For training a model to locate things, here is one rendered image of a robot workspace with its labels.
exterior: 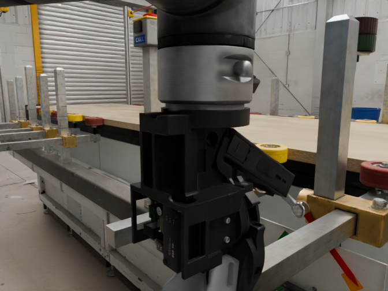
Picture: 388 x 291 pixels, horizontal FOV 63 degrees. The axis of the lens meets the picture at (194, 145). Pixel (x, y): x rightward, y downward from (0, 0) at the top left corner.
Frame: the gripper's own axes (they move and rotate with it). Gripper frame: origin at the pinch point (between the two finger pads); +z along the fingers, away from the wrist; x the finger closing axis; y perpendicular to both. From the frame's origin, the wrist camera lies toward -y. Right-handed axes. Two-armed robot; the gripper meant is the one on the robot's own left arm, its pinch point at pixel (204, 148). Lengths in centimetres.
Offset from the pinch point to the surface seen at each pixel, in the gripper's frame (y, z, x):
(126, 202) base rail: 37.3, 23.8, -20.5
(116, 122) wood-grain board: 73, 4, -56
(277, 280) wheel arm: -18.6, 9.3, 19.2
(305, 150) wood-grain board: -13.3, 3.2, -24.7
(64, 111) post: 95, -1, -46
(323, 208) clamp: -20.6, 7.8, -1.0
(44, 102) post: 119, -4, -53
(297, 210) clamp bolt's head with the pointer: -16.7, 8.7, -0.5
